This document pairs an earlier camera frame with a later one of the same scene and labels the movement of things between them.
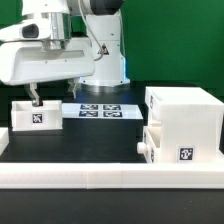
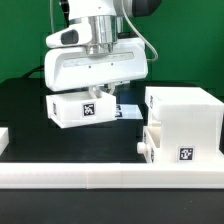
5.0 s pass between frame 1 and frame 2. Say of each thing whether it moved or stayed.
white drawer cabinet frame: stayed
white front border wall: stayed
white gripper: moved
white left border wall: stayed
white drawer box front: stayed
